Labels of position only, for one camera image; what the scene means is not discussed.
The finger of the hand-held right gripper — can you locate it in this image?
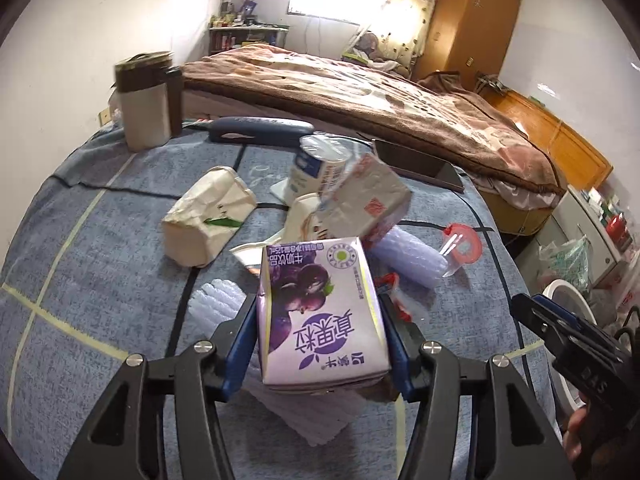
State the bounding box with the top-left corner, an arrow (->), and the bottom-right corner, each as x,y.
532,296 -> 626,348
511,293 -> 571,356

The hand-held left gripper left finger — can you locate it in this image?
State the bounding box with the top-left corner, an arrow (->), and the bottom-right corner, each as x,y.
57,291 -> 261,480

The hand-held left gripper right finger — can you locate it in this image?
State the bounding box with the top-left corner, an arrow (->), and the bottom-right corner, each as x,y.
377,292 -> 576,480

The white trash basket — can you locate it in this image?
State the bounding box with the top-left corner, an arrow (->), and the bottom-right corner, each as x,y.
542,279 -> 601,413

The purple milk carton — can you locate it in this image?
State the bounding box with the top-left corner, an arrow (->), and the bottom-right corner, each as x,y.
256,236 -> 392,391

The person's right hand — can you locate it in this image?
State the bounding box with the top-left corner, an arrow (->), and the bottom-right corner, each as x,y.
564,404 -> 600,461

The clear air cushion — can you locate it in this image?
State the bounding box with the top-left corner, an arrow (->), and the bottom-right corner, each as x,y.
192,277 -> 251,333

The clear plastic bag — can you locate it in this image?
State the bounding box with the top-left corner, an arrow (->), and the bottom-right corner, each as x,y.
537,235 -> 593,293

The white paper scrap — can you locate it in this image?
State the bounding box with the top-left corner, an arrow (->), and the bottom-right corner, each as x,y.
230,242 -> 266,278

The white nightstand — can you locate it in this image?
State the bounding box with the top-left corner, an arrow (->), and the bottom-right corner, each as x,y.
515,187 -> 640,291

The red lid plastic container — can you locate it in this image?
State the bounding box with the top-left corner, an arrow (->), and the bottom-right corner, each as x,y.
440,222 -> 483,278

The red bottle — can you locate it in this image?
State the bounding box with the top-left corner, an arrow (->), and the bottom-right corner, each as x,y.
605,212 -> 633,253

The bed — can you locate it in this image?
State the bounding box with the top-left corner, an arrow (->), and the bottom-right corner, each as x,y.
182,42 -> 571,236

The cream tissue pack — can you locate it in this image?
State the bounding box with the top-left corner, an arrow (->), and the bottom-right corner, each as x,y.
161,166 -> 258,268

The white and red paper carton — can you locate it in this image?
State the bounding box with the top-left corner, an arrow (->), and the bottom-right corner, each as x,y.
317,152 -> 413,251

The blue checked tablecloth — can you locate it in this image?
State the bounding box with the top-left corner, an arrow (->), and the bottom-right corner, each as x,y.
0,120 -> 561,480

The wooden headboard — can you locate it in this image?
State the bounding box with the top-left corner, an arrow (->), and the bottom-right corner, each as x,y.
482,87 -> 613,191

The dark tablet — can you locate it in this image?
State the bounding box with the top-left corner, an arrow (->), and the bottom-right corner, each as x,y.
372,139 -> 466,193

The dark blue case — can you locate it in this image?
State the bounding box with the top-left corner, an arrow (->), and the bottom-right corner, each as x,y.
207,116 -> 316,147

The white kettle with brown lid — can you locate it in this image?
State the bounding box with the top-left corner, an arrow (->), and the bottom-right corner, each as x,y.
114,51 -> 185,152

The brown blanket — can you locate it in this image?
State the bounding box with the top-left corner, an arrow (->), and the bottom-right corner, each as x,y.
182,42 -> 568,196

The wooden wardrobe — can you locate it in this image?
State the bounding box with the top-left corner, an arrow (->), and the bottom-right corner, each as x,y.
415,0 -> 523,93

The plush toy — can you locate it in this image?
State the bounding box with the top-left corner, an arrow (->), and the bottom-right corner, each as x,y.
345,30 -> 396,66

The cluttered shelf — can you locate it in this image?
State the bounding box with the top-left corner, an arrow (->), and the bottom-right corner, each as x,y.
207,0 -> 291,56

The patterned curtain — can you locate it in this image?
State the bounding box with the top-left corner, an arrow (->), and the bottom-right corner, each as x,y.
380,0 -> 443,68

